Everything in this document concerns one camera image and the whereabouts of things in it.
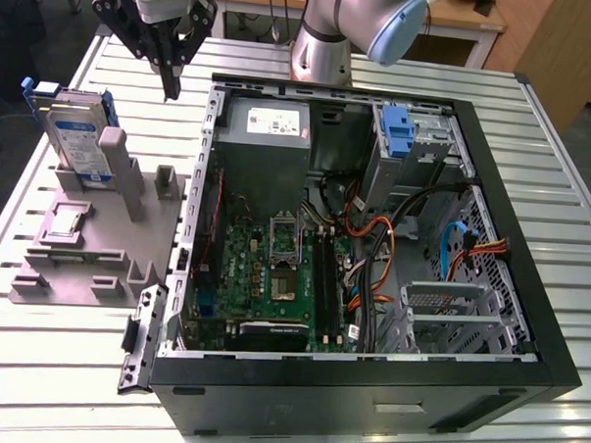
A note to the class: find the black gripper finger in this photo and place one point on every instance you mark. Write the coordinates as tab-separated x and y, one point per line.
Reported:
198	31
118	22

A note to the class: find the hard disk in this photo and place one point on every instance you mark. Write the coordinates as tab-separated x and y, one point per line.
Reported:
83	148

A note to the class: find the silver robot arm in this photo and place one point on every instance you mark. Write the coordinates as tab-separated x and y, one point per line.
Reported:
322	56

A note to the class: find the black office chair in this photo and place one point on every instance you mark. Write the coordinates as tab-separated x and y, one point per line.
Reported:
14	37

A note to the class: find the grey power supply unit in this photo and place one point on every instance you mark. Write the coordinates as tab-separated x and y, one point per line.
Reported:
263	171

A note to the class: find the silver CPU chip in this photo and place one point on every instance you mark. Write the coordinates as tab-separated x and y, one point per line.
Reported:
70	222

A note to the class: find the blue plastic drive latch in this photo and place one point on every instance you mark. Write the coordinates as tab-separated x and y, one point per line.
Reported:
396	130

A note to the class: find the grey parts rack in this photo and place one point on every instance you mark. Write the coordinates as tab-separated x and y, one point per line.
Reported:
127	253

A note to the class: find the green RAM stick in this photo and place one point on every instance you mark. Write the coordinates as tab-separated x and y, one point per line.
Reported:
73	257

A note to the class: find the silver drive cage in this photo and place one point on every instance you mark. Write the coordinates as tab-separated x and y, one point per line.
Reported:
390	176

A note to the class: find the green motherboard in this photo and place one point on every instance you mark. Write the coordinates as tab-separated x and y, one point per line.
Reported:
244	278

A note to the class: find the wooden desk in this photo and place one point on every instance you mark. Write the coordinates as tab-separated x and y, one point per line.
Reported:
461	18

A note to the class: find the CPU socket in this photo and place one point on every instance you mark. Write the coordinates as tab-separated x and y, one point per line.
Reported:
284	287

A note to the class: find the black RAM slot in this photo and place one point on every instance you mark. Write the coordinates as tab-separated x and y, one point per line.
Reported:
321	281

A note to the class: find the black graphics card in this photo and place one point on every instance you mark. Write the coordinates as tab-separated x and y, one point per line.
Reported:
271	331

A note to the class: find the wooden cabinet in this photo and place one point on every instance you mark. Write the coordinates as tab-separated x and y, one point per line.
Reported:
567	57

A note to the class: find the black PC case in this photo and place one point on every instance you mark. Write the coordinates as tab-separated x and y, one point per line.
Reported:
317	394

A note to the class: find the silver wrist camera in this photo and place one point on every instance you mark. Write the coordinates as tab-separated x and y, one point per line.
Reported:
163	0

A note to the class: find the silver expansion slot bracket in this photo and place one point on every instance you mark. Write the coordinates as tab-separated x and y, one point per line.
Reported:
146	323

